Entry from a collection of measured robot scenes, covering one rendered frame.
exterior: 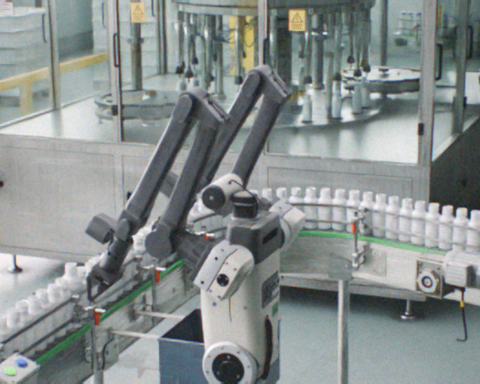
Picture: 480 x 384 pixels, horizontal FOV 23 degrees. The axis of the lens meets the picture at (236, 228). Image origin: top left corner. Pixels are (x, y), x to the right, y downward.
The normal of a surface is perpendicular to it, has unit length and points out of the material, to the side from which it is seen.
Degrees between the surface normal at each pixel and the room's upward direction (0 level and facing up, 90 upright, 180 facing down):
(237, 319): 101
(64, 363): 90
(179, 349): 90
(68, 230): 90
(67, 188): 90
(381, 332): 0
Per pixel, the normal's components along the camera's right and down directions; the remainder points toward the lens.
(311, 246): -0.16, 0.29
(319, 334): -0.01, -0.96
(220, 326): -0.36, 0.43
